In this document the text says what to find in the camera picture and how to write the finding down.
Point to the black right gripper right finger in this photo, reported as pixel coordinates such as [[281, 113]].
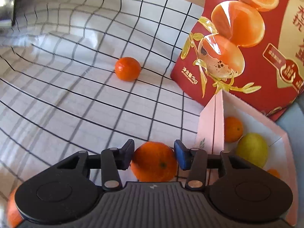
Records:
[[194, 161]]

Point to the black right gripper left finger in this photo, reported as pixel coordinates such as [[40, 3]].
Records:
[[113, 160]]

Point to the yellow green lemon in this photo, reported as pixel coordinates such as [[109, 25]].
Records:
[[253, 148]]

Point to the large navel orange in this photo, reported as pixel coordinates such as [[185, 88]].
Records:
[[13, 215]]

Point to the pink white gift box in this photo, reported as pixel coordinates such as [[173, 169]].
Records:
[[210, 137]]

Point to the small mandarin in box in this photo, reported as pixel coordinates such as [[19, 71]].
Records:
[[233, 129]]

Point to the mandarin in box right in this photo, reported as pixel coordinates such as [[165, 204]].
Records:
[[274, 172]]

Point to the small mandarin on cloth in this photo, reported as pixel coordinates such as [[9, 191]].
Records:
[[127, 69]]

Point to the white black checkered tablecloth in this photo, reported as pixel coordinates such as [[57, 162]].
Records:
[[59, 90]]

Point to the red quail egg snack bag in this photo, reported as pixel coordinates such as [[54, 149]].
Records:
[[251, 48]]

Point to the monitor screen at left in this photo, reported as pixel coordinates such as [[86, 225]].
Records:
[[6, 13]]

